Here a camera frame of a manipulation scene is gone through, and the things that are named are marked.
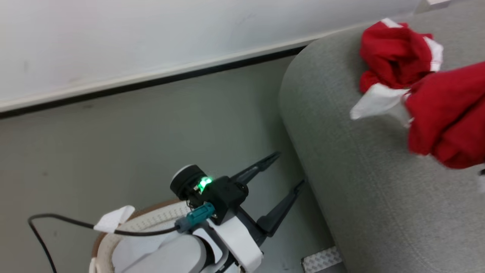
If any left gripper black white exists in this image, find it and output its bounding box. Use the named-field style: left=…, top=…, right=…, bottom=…
left=169, top=151, right=306, bottom=273

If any red and white garment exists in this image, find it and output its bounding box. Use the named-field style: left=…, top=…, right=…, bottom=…
left=349, top=18, right=485, bottom=170

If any grey fabric sofa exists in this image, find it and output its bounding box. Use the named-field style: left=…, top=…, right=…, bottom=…
left=278, top=0, right=485, bottom=273

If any metal tread plate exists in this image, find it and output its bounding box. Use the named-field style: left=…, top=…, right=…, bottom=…
left=301, top=246, right=346, bottom=273

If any cream perforated laundry basket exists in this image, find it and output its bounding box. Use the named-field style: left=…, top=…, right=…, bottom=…
left=89, top=198, right=243, bottom=273

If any white tape label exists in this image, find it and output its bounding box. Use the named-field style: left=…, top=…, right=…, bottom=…
left=93, top=205, right=136, bottom=234

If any black and white baseboard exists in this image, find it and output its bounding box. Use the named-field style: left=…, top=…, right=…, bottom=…
left=0, top=21, right=379, bottom=120

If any teal cable connector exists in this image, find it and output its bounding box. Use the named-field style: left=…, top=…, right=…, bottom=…
left=175, top=202, right=216, bottom=234

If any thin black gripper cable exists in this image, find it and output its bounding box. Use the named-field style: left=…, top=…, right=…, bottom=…
left=28, top=213, right=179, bottom=273

